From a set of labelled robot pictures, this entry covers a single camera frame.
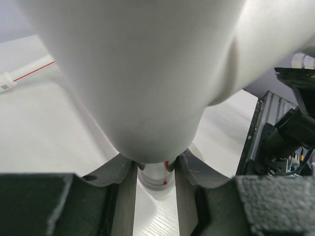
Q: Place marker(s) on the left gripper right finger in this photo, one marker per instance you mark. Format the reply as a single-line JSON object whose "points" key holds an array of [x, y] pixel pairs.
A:
{"points": [[211, 204]]}

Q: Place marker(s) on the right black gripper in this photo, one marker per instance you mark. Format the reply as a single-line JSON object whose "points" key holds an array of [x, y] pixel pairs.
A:
{"points": [[297, 127]]}

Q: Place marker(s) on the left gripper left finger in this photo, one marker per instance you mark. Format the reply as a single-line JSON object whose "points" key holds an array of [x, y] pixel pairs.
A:
{"points": [[101, 203]]}

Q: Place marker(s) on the white PVC pipe frame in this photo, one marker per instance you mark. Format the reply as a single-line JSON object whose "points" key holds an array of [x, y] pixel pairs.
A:
{"points": [[147, 69]]}

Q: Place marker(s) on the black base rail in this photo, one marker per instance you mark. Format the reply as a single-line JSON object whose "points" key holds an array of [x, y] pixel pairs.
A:
{"points": [[255, 160]]}

